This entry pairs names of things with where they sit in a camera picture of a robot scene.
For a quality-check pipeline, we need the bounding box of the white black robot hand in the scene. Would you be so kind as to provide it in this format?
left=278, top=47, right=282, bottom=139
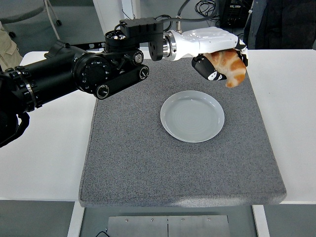
left=170, top=27, right=249, bottom=81

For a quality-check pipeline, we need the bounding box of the golden croissant bread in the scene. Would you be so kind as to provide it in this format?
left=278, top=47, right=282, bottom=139
left=206, top=48, right=247, bottom=88

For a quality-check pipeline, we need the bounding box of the round grey plate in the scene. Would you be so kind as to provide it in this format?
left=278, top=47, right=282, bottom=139
left=160, top=90, right=225, bottom=143

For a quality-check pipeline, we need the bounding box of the grey metal plate with screws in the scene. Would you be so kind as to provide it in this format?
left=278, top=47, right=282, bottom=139
left=106, top=215, right=231, bottom=237

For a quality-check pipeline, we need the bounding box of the black electronics box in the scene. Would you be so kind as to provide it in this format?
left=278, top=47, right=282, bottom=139
left=218, top=0, right=254, bottom=28

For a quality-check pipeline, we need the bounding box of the person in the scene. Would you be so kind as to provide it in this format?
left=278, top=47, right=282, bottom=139
left=0, top=21, right=23, bottom=72
left=242, top=0, right=316, bottom=50

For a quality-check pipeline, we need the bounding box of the white cabinet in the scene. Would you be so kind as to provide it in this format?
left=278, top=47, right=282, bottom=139
left=92, top=0, right=135, bottom=38

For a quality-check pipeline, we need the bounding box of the grey speckled mat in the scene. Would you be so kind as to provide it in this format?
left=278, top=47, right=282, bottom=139
left=79, top=58, right=287, bottom=208

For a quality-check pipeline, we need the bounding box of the white table leg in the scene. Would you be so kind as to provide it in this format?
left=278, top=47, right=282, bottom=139
left=67, top=201, right=86, bottom=237
left=251, top=203, right=270, bottom=237

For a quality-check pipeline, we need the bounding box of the grey chair with casters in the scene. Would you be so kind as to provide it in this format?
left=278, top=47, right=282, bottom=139
left=0, top=0, right=65, bottom=47

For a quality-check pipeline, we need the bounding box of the black cable tangle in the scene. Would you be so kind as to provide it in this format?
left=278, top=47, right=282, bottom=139
left=194, top=0, right=222, bottom=19

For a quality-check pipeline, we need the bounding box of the white stand post with base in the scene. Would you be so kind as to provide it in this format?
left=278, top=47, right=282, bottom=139
left=122, top=0, right=139, bottom=21

